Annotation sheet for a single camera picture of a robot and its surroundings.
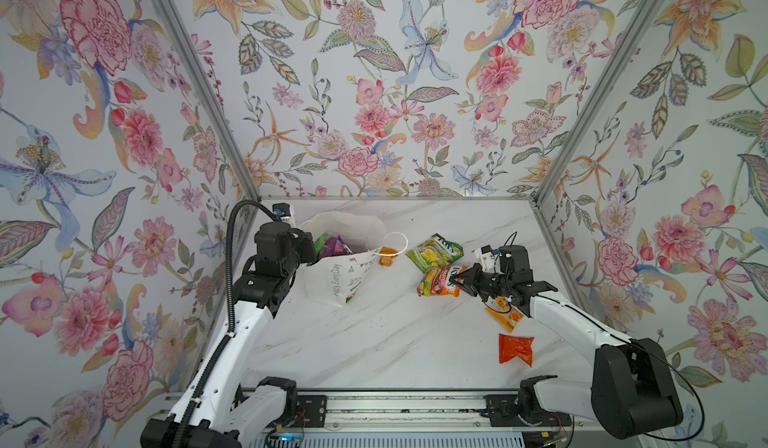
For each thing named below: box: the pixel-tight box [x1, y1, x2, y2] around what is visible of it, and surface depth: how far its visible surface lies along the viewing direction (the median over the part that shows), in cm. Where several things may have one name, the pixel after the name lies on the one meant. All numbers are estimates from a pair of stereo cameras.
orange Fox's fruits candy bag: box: [416, 265, 468, 297], surface depth 88 cm
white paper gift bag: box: [298, 211, 387, 307], surface depth 83 cm
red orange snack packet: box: [498, 333, 534, 367], surface depth 84 cm
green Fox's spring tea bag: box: [406, 233, 465, 273], surface depth 103 cm
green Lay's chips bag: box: [314, 233, 329, 260], surface depth 92 cm
